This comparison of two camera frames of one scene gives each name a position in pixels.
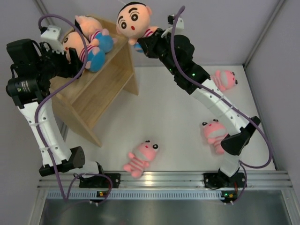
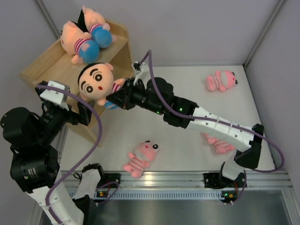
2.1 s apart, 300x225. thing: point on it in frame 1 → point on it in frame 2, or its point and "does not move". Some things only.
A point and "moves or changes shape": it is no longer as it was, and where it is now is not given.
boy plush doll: (92, 29) moves or changes shape
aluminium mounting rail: (271, 179) does not move
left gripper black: (68, 70) → (73, 118)
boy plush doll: (133, 22) → (96, 81)
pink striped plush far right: (224, 80) does not move
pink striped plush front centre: (139, 158) does not move
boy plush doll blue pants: (96, 58) moves or changes shape
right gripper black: (150, 43) → (123, 98)
